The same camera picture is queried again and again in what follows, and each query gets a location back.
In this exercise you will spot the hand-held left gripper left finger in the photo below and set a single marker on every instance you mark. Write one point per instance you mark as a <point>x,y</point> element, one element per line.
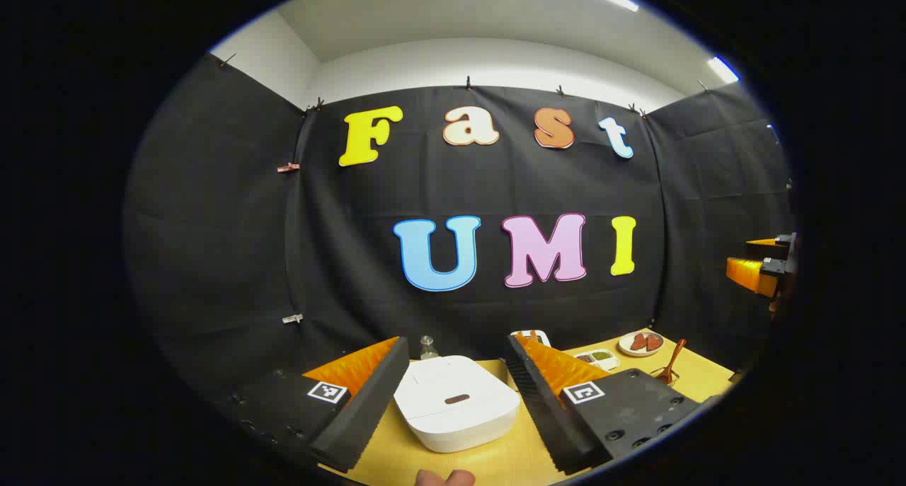
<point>368,408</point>

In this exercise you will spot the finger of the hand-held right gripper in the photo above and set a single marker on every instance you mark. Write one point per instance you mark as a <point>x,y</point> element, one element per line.
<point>775,247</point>
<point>750,275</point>

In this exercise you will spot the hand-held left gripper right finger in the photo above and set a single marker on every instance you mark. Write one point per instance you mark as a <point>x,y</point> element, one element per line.
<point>545,415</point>

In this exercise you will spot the white rice cooker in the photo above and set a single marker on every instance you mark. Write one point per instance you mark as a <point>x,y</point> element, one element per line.
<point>439,380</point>

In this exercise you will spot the brown wooden spoon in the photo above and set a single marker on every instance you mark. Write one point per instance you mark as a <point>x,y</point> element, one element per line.
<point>674,359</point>

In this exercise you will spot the white toaster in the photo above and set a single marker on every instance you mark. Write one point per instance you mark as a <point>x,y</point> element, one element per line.
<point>543,339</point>

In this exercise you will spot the white divided grain dish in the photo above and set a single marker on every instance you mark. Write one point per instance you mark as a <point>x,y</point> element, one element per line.
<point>600,359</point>

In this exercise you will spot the small glass bottle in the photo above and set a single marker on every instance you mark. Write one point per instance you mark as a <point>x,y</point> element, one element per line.
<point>427,348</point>

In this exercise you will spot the white oval plate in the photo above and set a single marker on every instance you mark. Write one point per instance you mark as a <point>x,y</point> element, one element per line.
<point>640,351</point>

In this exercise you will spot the red heart-shaped piece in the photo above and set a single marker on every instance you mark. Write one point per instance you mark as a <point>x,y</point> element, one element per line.
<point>638,342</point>
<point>654,342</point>

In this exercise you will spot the ceiling light strip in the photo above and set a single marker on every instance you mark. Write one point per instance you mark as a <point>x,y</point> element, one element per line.
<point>723,69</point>

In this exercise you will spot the red cloth clip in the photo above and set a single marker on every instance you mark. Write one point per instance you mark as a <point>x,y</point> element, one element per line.
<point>288,168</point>

